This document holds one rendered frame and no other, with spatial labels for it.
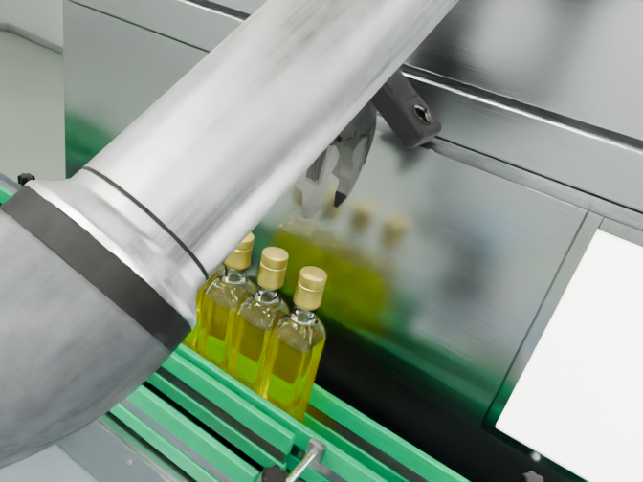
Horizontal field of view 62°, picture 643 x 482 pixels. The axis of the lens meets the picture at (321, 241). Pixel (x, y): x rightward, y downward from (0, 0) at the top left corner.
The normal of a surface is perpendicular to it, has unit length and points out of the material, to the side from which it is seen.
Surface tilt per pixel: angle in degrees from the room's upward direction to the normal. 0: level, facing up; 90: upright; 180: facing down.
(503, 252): 90
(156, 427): 90
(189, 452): 90
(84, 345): 77
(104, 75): 90
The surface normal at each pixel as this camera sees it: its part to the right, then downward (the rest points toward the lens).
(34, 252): 0.05, -0.40
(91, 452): -0.53, 0.30
